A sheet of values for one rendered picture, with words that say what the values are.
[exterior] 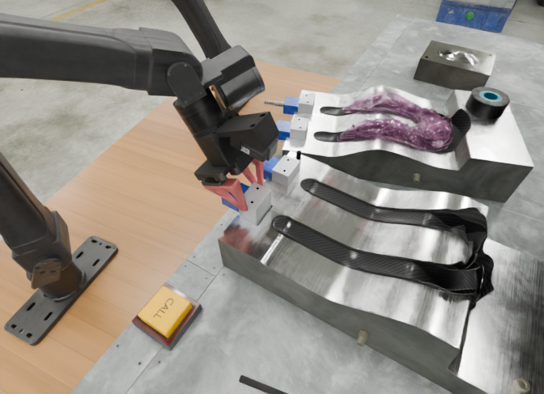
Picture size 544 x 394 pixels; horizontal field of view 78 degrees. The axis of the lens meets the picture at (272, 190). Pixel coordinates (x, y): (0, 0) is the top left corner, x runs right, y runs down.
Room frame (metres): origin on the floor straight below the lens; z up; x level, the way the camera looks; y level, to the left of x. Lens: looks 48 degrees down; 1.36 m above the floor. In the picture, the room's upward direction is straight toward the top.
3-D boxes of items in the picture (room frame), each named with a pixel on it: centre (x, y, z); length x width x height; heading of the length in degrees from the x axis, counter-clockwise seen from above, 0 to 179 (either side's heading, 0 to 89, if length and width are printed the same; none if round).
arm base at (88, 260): (0.28, 0.37, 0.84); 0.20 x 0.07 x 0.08; 156
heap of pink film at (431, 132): (0.65, -0.29, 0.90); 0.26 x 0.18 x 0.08; 77
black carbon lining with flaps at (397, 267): (0.32, -0.18, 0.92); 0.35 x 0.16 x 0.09; 60
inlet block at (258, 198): (0.40, 0.07, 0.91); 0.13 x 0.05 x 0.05; 60
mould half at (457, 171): (0.65, -0.30, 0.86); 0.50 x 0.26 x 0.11; 77
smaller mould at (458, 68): (1.01, -0.58, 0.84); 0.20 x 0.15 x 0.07; 60
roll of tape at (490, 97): (0.66, -0.49, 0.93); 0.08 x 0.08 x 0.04
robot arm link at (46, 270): (0.28, 0.36, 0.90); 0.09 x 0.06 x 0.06; 28
